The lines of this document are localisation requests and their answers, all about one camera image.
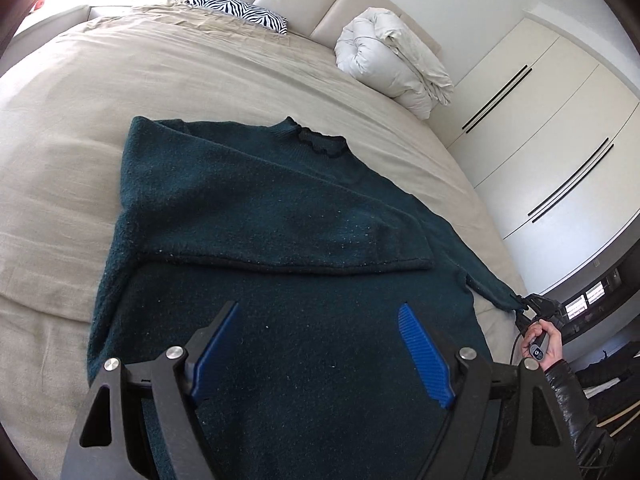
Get dark green knit sweater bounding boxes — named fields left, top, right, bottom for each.
left=87, top=116, right=518, bottom=479

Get right hand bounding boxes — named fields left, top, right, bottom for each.
left=521, top=320, right=563, bottom=372

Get rolled white duvet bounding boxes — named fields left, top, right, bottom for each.
left=334, top=8, right=454, bottom=122

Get beige bed cover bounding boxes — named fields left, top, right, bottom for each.
left=1, top=6, right=525, bottom=479

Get black leather jacket forearm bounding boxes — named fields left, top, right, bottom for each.
left=544, top=359, right=615, bottom=479

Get white wardrobe with black handles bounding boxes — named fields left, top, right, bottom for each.
left=428, top=18, right=639, bottom=292

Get zebra print pillow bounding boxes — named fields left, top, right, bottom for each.
left=186, top=0, right=288, bottom=35

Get dark shelf with devices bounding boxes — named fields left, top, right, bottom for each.
left=544, top=243, right=639, bottom=342

